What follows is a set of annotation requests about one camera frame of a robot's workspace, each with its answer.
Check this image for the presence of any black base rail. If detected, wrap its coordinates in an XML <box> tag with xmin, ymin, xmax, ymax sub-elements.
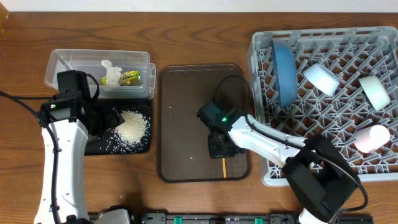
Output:
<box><xmin>88</xmin><ymin>207</ymin><xmax>374</xmax><ymax>224</ymax></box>

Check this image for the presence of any clear plastic bin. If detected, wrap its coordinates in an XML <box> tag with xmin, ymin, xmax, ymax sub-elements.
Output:
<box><xmin>44</xmin><ymin>49</ymin><xmax>157</xmax><ymax>100</ymax></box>

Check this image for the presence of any yellow green snack wrapper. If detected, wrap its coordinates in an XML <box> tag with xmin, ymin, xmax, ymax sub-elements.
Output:
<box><xmin>119</xmin><ymin>70</ymin><xmax>140</xmax><ymax>86</ymax></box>

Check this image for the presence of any brown serving tray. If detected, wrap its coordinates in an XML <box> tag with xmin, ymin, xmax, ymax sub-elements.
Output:
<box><xmin>157</xmin><ymin>63</ymin><xmax>251</xmax><ymax>183</ymax></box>

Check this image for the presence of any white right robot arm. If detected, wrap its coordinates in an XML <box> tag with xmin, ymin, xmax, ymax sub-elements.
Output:
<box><xmin>197</xmin><ymin>108</ymin><xmax>364</xmax><ymax>223</ymax></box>

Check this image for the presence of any wooden chopstick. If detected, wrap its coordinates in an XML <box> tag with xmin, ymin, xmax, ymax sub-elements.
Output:
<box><xmin>222</xmin><ymin>158</ymin><xmax>227</xmax><ymax>179</ymax></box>

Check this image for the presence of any light blue bowl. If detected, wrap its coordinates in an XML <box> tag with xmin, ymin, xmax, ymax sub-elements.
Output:
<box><xmin>303</xmin><ymin>63</ymin><xmax>340</xmax><ymax>96</ymax></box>

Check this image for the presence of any black tray bin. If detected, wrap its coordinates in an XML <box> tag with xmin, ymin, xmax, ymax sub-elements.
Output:
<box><xmin>85</xmin><ymin>98</ymin><xmax>152</xmax><ymax>156</ymax></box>

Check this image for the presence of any white tissue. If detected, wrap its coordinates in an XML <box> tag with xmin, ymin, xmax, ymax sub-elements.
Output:
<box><xmin>101</xmin><ymin>60</ymin><xmax>122</xmax><ymax>86</ymax></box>

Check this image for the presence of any white rice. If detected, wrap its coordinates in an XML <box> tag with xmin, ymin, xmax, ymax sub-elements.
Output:
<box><xmin>106</xmin><ymin>110</ymin><xmax>150</xmax><ymax>154</ymax></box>

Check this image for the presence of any dark blue plate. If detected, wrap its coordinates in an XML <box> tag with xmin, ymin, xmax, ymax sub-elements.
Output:
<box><xmin>271</xmin><ymin>39</ymin><xmax>298</xmax><ymax>108</ymax></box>

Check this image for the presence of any mint green bowl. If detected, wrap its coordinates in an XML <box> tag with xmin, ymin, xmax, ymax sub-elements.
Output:
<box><xmin>359</xmin><ymin>75</ymin><xmax>391</xmax><ymax>111</ymax></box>

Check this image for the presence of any grey dishwasher rack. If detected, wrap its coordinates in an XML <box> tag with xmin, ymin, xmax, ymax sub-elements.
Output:
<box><xmin>248</xmin><ymin>27</ymin><xmax>397</xmax><ymax>182</ymax></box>

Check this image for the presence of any pink cup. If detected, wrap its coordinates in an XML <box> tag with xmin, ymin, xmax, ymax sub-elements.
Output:
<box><xmin>354</xmin><ymin>124</ymin><xmax>390</xmax><ymax>153</ymax></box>

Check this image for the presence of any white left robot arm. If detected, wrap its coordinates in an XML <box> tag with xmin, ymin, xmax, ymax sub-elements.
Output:
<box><xmin>34</xmin><ymin>98</ymin><xmax>124</xmax><ymax>223</ymax></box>

